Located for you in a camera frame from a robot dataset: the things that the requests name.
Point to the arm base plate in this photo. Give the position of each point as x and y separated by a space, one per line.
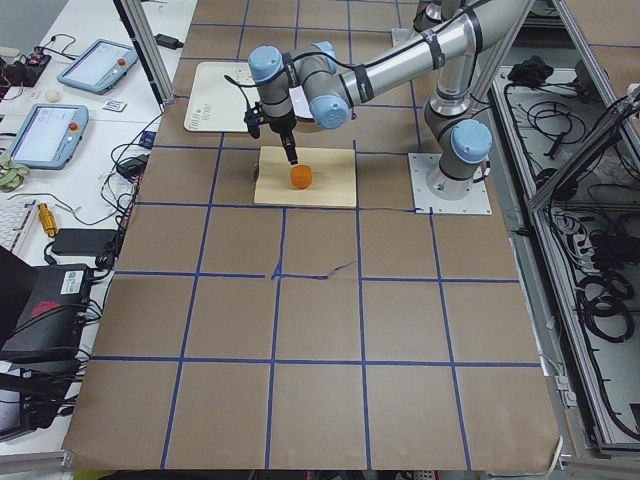
435 193
401 35

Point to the black computer box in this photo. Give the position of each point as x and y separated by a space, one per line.
41 310

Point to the white keyboard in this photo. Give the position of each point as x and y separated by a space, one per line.
17 217

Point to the white round plate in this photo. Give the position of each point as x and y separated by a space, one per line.
300 104

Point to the aluminium frame post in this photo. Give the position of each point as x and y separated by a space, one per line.
138 29

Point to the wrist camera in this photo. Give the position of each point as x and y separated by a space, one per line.
254 119

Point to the near teach pendant tablet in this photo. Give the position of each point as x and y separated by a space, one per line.
49 136

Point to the orange fruit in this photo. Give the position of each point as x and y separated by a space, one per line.
301 176

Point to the cream bear tray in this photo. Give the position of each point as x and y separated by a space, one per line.
216 105

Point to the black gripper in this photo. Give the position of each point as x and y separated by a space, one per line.
282 126

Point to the teach pendant tablet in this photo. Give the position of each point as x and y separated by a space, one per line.
49 136
100 67

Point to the far teach pendant tablet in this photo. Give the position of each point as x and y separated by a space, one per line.
100 67

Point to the black power brick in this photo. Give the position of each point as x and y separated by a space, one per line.
82 242

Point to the gold cylindrical tool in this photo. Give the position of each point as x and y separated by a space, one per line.
47 220

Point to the wooden cutting board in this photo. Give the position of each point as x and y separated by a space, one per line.
333 178

